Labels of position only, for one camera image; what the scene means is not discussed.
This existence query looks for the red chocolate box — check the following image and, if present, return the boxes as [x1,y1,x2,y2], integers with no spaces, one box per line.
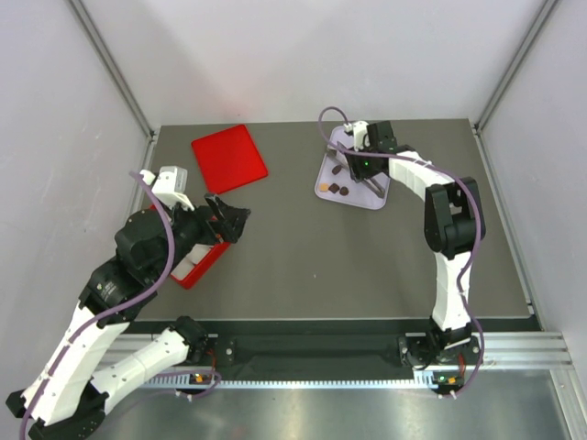
[146,203,234,292]

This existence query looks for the red box lid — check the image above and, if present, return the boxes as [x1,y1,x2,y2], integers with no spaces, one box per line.
[191,125,269,194]

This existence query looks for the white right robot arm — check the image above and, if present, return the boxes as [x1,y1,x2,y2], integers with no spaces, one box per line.
[343,121,485,363]

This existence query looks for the metal tongs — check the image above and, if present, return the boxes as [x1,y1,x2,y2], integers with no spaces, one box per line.
[326,147,385,199]

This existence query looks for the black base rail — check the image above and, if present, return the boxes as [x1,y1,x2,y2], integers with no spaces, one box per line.
[132,318,487,381]

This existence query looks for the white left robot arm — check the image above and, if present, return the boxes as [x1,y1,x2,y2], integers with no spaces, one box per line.
[6,193,250,439]

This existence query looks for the lavender plastic tray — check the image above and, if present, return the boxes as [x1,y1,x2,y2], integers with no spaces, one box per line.
[315,121,391,210]

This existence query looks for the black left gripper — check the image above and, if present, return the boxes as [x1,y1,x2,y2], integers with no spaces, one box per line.
[153,192,251,281]

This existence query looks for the white paper cup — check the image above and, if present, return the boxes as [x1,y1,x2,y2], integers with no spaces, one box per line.
[186,244,214,266]
[171,258,194,281]

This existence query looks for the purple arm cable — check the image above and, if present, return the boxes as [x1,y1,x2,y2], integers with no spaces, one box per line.
[17,170,221,436]
[318,106,485,400]

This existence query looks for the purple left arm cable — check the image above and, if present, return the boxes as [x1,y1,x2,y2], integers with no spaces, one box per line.
[17,170,221,436]

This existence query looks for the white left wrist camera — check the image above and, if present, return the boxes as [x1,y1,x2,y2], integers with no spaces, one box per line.
[139,166,194,211]

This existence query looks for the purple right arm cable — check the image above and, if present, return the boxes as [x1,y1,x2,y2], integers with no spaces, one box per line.
[318,106,485,400]

